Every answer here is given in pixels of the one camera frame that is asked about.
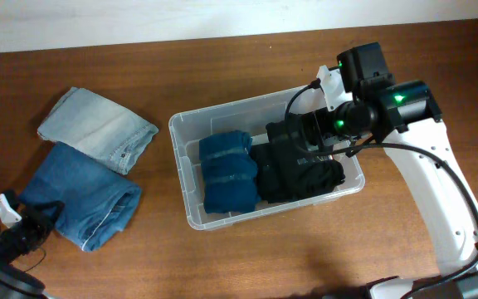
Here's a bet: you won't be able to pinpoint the black garment with band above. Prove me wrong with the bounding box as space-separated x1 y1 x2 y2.
266 121 345 201

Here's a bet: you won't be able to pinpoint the medium blue jeans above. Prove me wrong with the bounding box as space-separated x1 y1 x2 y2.
19 143 142 252

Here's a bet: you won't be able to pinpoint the dark blue garment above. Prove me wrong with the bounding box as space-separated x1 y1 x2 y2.
199 130 261 213

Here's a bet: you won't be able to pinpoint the light blue jeans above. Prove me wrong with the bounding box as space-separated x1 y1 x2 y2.
37 87 159 175

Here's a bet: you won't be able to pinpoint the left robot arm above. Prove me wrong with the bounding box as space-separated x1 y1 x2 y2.
0 189 65 298

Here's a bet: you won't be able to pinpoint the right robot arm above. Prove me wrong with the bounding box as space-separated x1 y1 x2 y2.
301 42 478 298

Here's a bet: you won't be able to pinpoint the clear plastic storage bin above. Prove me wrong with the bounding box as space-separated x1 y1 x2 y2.
169 87 365 230

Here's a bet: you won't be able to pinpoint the right black camera cable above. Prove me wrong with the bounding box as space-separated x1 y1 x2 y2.
284 77 478 299

